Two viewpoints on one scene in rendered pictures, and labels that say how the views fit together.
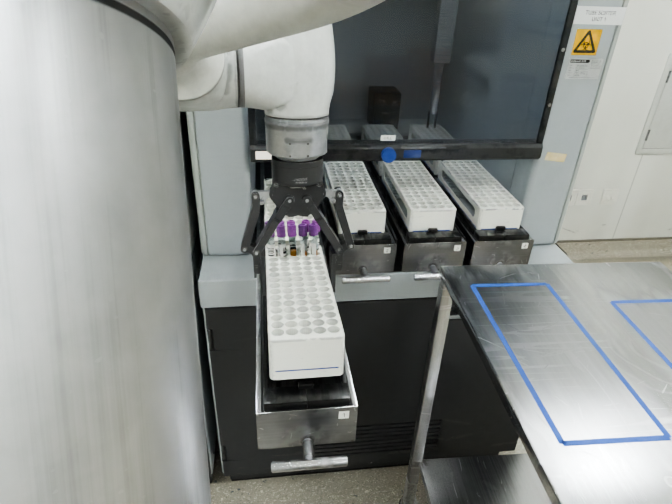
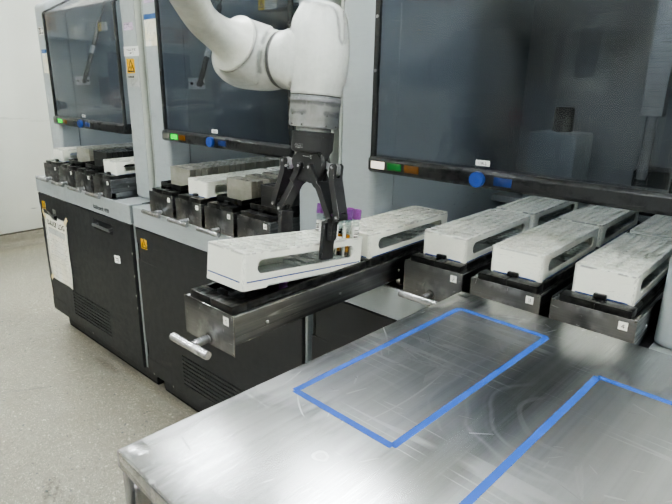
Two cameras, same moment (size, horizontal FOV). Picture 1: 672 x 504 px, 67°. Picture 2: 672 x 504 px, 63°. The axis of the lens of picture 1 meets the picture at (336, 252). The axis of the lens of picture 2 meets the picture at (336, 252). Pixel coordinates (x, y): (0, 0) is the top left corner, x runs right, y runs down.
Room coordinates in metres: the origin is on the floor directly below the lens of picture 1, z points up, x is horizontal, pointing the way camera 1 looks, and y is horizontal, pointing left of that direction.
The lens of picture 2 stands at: (0.11, -0.74, 1.15)
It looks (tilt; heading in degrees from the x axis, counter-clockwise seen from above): 17 degrees down; 51
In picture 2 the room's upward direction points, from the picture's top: 1 degrees clockwise
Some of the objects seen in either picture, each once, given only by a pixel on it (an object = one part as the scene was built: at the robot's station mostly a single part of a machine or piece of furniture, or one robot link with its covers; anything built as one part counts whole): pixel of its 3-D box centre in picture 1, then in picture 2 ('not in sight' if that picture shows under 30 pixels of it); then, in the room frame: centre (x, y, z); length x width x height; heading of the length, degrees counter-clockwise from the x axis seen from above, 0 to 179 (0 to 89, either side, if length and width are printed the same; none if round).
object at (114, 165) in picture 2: not in sight; (146, 165); (0.88, 1.37, 0.83); 0.30 x 0.10 x 0.06; 9
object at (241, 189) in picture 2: not in sight; (241, 189); (0.89, 0.65, 0.85); 0.12 x 0.02 x 0.06; 99
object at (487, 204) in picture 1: (475, 193); (628, 267); (1.14, -0.33, 0.83); 0.30 x 0.10 x 0.06; 9
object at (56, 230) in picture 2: not in sight; (55, 249); (0.61, 1.82, 0.43); 0.27 x 0.02 x 0.36; 99
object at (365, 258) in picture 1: (342, 193); (504, 246); (1.23, -0.01, 0.78); 0.73 x 0.14 x 0.09; 9
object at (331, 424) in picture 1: (293, 288); (339, 273); (0.78, 0.08, 0.78); 0.73 x 0.14 x 0.09; 9
